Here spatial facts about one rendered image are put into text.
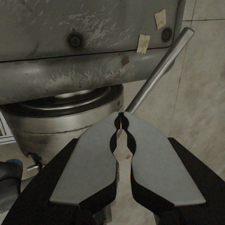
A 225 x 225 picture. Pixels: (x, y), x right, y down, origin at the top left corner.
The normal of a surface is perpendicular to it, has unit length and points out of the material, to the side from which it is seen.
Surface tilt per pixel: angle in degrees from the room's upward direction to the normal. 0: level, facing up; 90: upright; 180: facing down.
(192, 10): 0
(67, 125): 10
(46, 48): 0
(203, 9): 0
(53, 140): 21
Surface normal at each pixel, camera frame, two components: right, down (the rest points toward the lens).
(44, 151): -0.12, 0.50
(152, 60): 0.40, 0.61
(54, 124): 0.11, 0.49
